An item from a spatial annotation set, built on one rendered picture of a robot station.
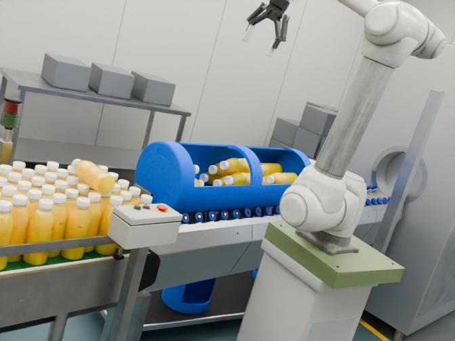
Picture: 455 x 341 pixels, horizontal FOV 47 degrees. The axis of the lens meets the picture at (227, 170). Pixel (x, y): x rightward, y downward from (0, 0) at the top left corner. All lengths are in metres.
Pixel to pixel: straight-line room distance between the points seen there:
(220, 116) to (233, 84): 0.41
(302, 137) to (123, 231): 4.52
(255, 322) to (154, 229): 0.64
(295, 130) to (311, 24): 1.52
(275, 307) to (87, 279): 0.68
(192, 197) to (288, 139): 4.22
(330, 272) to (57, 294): 0.85
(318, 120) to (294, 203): 4.20
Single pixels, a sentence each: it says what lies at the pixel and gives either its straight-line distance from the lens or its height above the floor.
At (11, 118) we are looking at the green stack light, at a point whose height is 1.19.
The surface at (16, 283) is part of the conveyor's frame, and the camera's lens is 1.59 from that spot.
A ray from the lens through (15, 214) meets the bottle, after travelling 1.57.
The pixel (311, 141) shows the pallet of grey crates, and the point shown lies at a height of 0.83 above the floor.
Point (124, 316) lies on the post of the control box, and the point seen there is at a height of 0.74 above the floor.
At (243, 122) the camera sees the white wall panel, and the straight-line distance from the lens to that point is 6.54.
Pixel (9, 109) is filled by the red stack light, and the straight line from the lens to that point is 2.00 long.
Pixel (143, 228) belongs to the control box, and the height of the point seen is 1.07.
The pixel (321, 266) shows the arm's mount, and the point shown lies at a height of 1.04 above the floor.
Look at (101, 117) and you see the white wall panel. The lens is 5.62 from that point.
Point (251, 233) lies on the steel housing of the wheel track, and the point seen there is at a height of 0.87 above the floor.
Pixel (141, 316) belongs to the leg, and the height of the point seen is 0.53.
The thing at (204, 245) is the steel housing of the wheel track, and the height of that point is 0.85.
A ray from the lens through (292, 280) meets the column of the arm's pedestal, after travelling 1.87.
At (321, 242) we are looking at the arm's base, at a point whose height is 1.08.
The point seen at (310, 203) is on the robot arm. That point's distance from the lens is 1.62.
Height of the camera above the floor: 1.67
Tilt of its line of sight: 14 degrees down
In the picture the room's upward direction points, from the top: 16 degrees clockwise
